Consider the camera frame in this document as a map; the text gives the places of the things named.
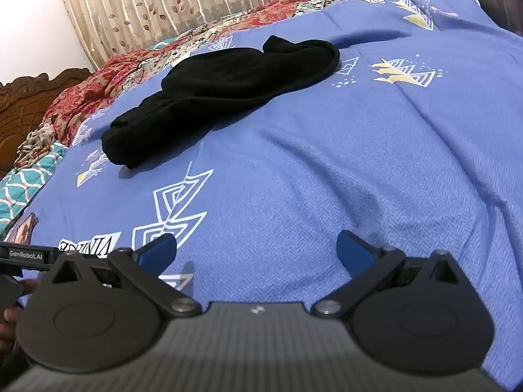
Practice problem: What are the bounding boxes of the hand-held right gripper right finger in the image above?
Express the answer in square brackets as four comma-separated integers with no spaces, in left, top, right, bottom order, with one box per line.
[311,230,467,318]

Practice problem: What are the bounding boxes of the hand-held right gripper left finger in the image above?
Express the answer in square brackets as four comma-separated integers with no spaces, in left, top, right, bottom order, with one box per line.
[49,233,202,318]

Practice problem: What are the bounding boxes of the black pants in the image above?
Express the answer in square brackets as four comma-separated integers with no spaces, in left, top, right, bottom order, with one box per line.
[101,35,341,171]

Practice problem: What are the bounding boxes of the person's left hand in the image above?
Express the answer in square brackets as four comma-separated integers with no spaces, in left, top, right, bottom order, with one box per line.
[0,279,38,357]

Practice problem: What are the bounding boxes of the brown printed cloth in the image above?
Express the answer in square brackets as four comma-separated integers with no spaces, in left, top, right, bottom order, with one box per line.
[0,211,40,244]

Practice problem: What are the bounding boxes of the teal patterned cloth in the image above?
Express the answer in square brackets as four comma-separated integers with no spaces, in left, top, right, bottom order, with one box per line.
[0,143,68,230]

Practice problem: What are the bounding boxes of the blue printed bedsheet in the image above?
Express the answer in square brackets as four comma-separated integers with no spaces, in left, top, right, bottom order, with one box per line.
[3,0,523,391]

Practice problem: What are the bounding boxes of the crumpled grey floral cloth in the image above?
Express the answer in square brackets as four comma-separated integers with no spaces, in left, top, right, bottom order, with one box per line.
[13,122,57,173]

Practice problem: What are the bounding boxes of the carved wooden headboard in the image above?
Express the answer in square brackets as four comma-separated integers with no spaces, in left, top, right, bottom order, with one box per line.
[0,67,93,180]

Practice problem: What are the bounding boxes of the red floral patchwork quilt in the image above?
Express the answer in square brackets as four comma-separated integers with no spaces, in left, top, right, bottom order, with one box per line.
[43,0,448,148]

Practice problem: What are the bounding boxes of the beige leaf print curtain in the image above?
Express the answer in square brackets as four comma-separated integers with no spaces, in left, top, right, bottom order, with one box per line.
[51,0,413,72]

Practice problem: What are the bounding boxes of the teal edged dark table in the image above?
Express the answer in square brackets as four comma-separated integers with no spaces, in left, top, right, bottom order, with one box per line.
[451,0,523,38]

